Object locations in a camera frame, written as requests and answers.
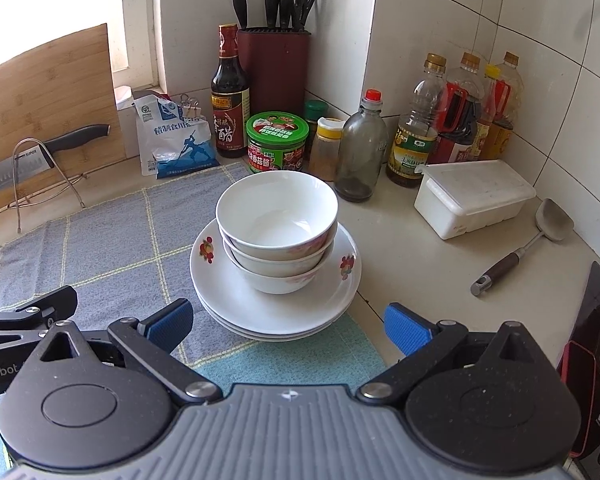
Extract metal wire rack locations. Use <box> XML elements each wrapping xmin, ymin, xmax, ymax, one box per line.
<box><xmin>7</xmin><ymin>138</ymin><xmax>88</xmax><ymax>233</ymax></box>

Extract glass bottle red cap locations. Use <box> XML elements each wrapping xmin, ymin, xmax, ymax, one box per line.
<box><xmin>334</xmin><ymin>89</ymin><xmax>389</xmax><ymax>203</ymax></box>

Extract green sauce tub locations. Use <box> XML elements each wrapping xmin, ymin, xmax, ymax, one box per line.
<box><xmin>245</xmin><ymin>111</ymin><xmax>309</xmax><ymax>174</ymax></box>

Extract white bowl pink flowers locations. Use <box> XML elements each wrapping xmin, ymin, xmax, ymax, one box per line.
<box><xmin>215</xmin><ymin>170</ymin><xmax>339</xmax><ymax>262</ymax></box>
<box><xmin>228</xmin><ymin>245</ymin><xmax>333</xmax><ymax>295</ymax></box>

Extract metal binder clips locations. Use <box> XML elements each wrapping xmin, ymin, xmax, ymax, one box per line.
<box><xmin>179</xmin><ymin>94</ymin><xmax>202</xmax><ymax>121</ymax></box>

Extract white plate fruit print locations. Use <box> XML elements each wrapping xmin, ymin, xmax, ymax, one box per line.
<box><xmin>190</xmin><ymin>217</ymin><xmax>362</xmax><ymax>330</ymax></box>
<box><xmin>207</xmin><ymin>305</ymin><xmax>351</xmax><ymax>343</ymax></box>
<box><xmin>197</xmin><ymin>290</ymin><xmax>356</xmax><ymax>337</ymax></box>

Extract metal spatula brown handle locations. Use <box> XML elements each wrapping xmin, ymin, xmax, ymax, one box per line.
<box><xmin>471</xmin><ymin>198</ymin><xmax>574</xmax><ymax>297</ymax></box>

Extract black kitchen scissors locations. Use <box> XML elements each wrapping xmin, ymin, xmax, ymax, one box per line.
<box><xmin>287</xmin><ymin>0</ymin><xmax>319</xmax><ymax>28</ymax></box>

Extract bamboo cutting board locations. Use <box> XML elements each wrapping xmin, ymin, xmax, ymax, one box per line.
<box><xmin>0</xmin><ymin>23</ymin><xmax>127</xmax><ymax>221</ymax></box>

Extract white blue salt bag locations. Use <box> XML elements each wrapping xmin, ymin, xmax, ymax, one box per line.
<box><xmin>131</xmin><ymin>89</ymin><xmax>221</xmax><ymax>180</ymax></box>

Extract dark sauce bottle red handle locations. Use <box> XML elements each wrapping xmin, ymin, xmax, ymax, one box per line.
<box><xmin>437</xmin><ymin>52</ymin><xmax>486</xmax><ymax>163</ymax></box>

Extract plain white bowl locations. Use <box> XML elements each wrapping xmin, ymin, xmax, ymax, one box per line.
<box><xmin>222</xmin><ymin>225</ymin><xmax>338</xmax><ymax>278</ymax></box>

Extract oil bottle red handle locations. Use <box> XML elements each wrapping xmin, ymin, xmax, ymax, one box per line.
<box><xmin>480</xmin><ymin>51</ymin><xmax>525</xmax><ymax>161</ymax></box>

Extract white plastic lidded container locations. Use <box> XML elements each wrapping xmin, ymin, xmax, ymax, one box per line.
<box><xmin>414</xmin><ymin>160</ymin><xmax>537</xmax><ymax>241</ymax></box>

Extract white box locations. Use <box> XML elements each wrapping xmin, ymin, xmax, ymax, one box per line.
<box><xmin>114</xmin><ymin>85</ymin><xmax>146</xmax><ymax>158</ymax></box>

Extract corn oil bottle green label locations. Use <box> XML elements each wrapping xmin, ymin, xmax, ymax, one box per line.
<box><xmin>386</xmin><ymin>52</ymin><xmax>448</xmax><ymax>188</ymax></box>

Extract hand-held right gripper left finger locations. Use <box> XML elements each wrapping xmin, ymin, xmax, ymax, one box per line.
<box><xmin>39</xmin><ymin>298</ymin><xmax>224</xmax><ymax>407</ymax></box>

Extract yellow lid spice jar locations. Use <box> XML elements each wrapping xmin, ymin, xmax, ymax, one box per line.
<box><xmin>308</xmin><ymin>117</ymin><xmax>346</xmax><ymax>182</ymax></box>

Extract dark vinegar bottle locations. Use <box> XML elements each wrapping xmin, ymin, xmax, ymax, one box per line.
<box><xmin>210</xmin><ymin>23</ymin><xmax>251</xmax><ymax>159</ymax></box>

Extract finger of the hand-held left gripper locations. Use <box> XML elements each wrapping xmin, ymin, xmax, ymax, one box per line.
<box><xmin>0</xmin><ymin>285</ymin><xmax>78</xmax><ymax>346</ymax></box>

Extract dark red knife block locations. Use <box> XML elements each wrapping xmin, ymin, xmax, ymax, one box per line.
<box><xmin>236</xmin><ymin>27</ymin><xmax>312</xmax><ymax>121</ymax></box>

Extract grey checked dish towel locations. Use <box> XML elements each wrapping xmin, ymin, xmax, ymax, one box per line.
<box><xmin>0</xmin><ymin>162</ymin><xmax>388</xmax><ymax>480</ymax></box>

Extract red cased phone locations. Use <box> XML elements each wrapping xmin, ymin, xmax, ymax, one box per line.
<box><xmin>560</xmin><ymin>340</ymin><xmax>600</xmax><ymax>458</ymax></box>

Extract green lid spice jar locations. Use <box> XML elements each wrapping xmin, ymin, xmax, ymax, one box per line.
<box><xmin>305</xmin><ymin>100</ymin><xmax>329</xmax><ymax>133</ymax></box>

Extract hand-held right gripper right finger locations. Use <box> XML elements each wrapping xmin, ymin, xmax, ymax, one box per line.
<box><xmin>356</xmin><ymin>302</ymin><xmax>546</xmax><ymax>406</ymax></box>

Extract black handled kitchen knife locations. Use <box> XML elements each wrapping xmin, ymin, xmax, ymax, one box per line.
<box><xmin>0</xmin><ymin>124</ymin><xmax>111</xmax><ymax>201</ymax></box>

